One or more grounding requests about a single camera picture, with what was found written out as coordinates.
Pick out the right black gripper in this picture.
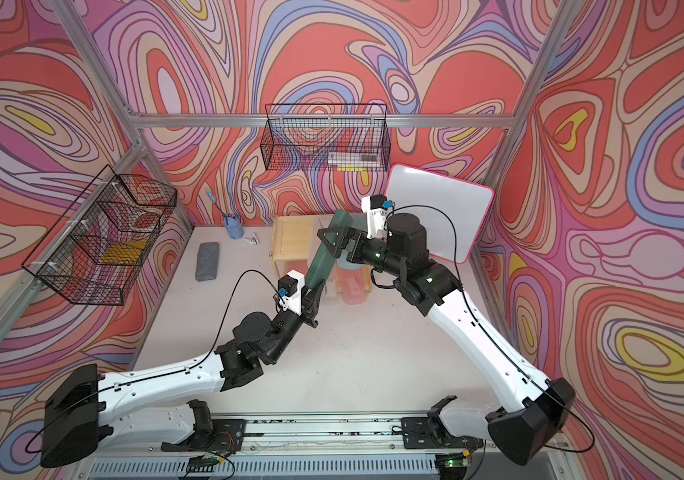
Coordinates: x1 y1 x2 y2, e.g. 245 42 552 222
319 226 406 277

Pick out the dark green pencil case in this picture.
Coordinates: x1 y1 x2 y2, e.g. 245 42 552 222
305 210 353 289

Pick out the clear pencil case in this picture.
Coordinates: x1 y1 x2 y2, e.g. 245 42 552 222
321 273 342 304

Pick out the teal pencil case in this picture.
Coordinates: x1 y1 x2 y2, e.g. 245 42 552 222
336 251 362 271

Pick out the pink pencil case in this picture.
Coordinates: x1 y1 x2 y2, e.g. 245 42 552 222
337 269 369 305
284 259 309 275

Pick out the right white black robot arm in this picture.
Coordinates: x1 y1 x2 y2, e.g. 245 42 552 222
318 213 576 465

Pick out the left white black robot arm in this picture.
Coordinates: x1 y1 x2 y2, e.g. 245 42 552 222
40 286 324 468

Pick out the wooden two-tier shelf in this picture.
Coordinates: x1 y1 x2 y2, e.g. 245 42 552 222
269 214 373 294

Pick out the box in back basket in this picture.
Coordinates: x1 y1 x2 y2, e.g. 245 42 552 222
327 151 380 169

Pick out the small white clip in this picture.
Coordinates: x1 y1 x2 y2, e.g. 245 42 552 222
243 234 259 246

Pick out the blue pen cup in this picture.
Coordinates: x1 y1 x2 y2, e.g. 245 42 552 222
224 215 244 240

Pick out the grey felt eraser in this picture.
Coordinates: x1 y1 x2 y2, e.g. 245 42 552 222
195 242 220 282

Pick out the blue pen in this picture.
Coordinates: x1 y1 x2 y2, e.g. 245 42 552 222
205 187 228 223

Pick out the pink framed whiteboard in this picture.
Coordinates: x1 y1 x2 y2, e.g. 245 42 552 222
385 164 495 264

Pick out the yellow item in basket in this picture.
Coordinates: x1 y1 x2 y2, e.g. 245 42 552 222
100 240 147 266

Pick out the green circuit board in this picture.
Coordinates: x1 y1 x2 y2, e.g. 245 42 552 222
186 455 226 473

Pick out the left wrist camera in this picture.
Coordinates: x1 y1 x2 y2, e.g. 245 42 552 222
277 270 305 315

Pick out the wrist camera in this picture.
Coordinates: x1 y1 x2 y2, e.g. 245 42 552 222
361 194 393 240
277 270 305 315

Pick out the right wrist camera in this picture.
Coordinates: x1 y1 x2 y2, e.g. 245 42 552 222
361 194 393 240

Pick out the back black wire basket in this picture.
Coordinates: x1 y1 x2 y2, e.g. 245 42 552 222
260 101 391 172

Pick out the black wire basket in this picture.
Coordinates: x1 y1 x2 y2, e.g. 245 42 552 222
22 166 178 306
260 101 391 172

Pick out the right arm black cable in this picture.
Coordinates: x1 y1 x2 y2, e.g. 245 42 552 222
371 204 596 454

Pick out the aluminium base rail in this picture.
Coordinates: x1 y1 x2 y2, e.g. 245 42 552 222
61 413 583 479

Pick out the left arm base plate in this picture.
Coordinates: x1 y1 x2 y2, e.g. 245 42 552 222
160 419 246 455

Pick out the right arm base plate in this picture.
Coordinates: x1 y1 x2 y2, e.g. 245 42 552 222
397 416 485 452

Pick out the left black wire basket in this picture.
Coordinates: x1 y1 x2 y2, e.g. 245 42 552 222
22 166 178 306

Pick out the aluminium frame back bar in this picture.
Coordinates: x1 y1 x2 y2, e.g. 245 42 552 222
130 114 515 128

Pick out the aluminium frame right post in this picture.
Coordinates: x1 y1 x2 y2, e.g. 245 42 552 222
482 0 584 189

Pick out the aluminium frame post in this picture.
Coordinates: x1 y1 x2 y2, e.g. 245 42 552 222
47 0 194 230
482 0 584 189

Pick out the aluminium frame left rail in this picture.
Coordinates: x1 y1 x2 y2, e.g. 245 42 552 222
0 140 145 397

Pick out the aluminium frame left post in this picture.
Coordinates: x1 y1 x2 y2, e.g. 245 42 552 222
47 0 194 230

